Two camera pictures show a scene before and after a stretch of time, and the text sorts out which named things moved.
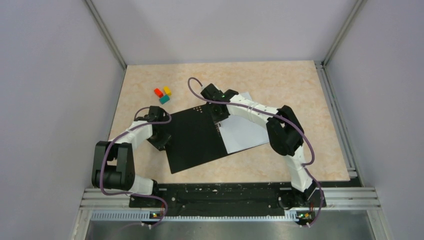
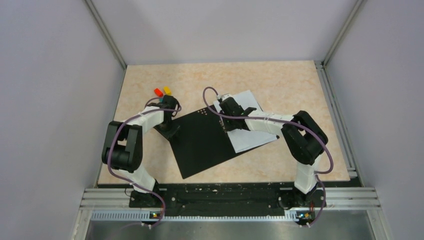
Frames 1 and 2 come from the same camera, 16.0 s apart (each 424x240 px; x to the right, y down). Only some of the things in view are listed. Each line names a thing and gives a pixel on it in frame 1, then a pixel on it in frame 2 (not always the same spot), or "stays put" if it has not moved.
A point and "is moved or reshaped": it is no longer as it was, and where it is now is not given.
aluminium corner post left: [104, 29] stays put
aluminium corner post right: [346, 26] stays put
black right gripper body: [217, 116] -> [228, 124]
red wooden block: [158, 92] stays put
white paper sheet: [239, 133] is moved or reshaped
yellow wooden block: [167, 90] stays put
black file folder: [195, 139] is moved or reshaped
